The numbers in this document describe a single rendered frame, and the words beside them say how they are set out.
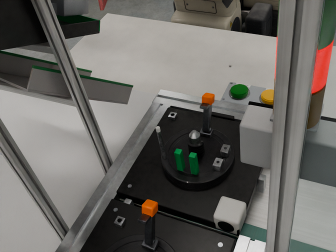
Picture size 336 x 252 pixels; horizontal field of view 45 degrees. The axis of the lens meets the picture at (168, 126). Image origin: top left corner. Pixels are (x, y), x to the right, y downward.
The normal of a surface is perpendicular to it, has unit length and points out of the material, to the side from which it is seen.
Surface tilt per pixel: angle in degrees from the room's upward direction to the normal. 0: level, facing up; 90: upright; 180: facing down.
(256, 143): 90
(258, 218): 0
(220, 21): 8
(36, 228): 0
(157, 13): 0
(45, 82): 90
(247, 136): 90
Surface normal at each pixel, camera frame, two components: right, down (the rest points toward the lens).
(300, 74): -0.41, 0.69
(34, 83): 0.82, 0.32
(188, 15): -0.21, -0.59
